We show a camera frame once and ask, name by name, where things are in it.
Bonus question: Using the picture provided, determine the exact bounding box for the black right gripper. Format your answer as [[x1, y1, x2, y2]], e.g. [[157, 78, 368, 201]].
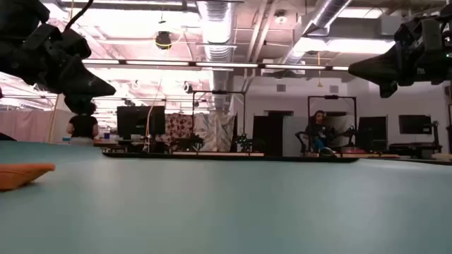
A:
[[348, 13, 452, 99]]

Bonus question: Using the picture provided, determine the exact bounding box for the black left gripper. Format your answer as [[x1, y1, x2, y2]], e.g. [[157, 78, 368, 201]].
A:
[[0, 23, 117, 114]]

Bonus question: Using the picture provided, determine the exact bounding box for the orange towel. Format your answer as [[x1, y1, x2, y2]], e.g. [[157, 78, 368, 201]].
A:
[[0, 162, 57, 192]]

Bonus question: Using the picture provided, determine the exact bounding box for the standing person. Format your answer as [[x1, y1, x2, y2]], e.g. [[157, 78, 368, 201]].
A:
[[66, 101, 100, 147]]

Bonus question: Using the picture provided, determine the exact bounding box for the black flat screen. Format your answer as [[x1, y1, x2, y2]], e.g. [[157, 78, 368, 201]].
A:
[[398, 114, 432, 135]]

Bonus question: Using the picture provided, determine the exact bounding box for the large black monitor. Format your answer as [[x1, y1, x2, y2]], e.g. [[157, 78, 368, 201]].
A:
[[116, 105, 166, 140]]

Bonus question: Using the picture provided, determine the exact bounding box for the black background robot station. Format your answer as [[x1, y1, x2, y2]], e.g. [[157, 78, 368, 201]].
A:
[[388, 120, 443, 159]]

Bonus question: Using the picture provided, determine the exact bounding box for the seated person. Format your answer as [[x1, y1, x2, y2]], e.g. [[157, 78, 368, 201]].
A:
[[305, 109, 336, 158]]

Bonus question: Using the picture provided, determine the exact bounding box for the floral patterned cloth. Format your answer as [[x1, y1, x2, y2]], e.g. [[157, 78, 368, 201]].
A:
[[164, 112, 194, 142]]

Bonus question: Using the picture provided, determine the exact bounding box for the grey panel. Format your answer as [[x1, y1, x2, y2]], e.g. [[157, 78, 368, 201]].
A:
[[282, 116, 310, 157]]

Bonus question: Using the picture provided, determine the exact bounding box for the black cabinet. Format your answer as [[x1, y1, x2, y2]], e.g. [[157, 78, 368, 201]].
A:
[[252, 115, 283, 157]]

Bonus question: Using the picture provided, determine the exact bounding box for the white patterned cloth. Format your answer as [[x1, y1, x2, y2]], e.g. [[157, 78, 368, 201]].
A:
[[193, 111, 236, 152]]

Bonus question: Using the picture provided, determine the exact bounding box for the long white light bar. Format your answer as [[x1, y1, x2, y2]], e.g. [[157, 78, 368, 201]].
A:
[[83, 59, 350, 72]]

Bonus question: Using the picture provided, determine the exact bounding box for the green table mat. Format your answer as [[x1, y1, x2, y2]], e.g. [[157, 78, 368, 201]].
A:
[[0, 140, 452, 254]]

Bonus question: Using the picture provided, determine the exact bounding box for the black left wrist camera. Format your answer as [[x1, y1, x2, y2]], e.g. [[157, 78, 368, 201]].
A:
[[59, 27, 93, 60]]

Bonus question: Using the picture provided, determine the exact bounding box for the black metal gantry frame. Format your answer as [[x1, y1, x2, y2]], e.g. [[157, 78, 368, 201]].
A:
[[307, 94, 357, 152], [191, 90, 247, 152]]

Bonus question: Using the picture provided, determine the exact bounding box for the smooth silver air duct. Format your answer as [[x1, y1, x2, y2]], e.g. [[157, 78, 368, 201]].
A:
[[282, 0, 354, 66]]

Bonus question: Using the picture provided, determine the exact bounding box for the black dome camera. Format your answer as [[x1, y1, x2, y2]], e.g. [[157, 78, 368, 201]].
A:
[[155, 30, 173, 50]]

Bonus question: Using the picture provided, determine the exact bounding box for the ribbed silver air duct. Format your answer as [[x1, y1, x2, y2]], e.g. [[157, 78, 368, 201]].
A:
[[196, 0, 237, 110]]

